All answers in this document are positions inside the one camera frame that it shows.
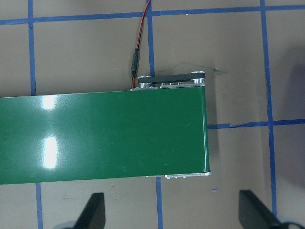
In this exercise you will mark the green conveyor belt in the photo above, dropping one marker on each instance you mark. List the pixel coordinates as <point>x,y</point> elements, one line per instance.
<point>156,129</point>

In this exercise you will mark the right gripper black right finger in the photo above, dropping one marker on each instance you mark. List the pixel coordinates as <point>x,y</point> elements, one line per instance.
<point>253,214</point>

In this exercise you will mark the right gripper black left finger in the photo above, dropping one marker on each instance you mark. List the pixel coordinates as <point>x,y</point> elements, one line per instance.
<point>93,215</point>

